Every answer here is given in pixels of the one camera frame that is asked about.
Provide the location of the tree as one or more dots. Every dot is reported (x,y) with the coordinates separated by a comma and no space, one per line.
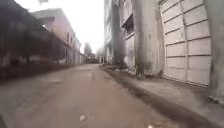
(88,49)

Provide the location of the grey building with white gate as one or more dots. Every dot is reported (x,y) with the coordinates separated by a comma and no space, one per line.
(143,33)

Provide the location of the brown dirt road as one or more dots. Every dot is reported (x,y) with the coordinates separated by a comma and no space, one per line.
(66,100)

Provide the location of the pink building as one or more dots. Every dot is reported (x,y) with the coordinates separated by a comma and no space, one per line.
(58,26)

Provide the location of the concrete pavement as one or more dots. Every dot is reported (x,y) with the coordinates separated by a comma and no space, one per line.
(173,95)

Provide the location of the robot's own part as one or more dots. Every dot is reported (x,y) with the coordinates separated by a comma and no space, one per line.
(150,126)

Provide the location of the dark fence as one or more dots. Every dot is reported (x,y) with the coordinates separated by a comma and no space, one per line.
(26,43)

